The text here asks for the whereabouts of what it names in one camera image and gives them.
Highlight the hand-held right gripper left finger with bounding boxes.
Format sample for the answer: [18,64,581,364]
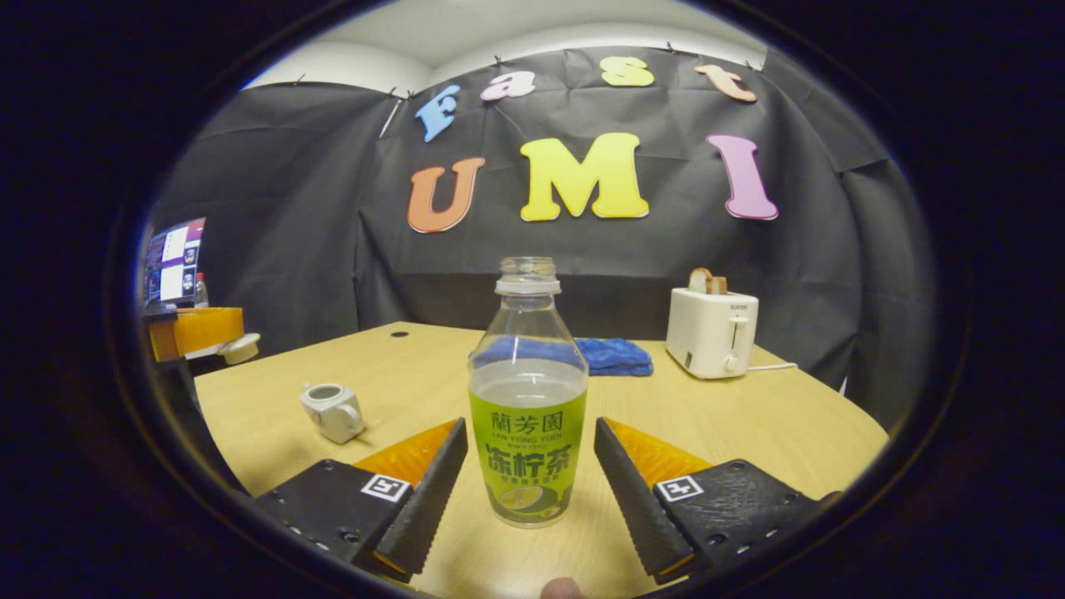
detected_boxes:
[254,418,468,583]

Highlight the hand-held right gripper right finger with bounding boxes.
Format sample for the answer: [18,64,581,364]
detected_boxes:
[594,418,841,585]

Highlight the white teacup lid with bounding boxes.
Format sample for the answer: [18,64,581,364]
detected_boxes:
[216,333,262,366]

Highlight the green label water bottle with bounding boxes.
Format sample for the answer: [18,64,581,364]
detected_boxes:
[468,256,589,529]

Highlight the white teacup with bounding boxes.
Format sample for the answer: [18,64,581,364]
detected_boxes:
[300,383,366,445]

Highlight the computer monitor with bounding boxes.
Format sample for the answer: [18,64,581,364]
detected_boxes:
[143,218,207,310]

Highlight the black backdrop cloth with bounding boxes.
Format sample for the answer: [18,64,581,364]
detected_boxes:
[154,46,937,433]

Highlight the blue towel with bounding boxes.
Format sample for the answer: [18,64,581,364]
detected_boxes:
[574,337,654,377]

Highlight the white toaster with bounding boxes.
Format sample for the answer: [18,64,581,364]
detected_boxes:
[666,287,760,380]

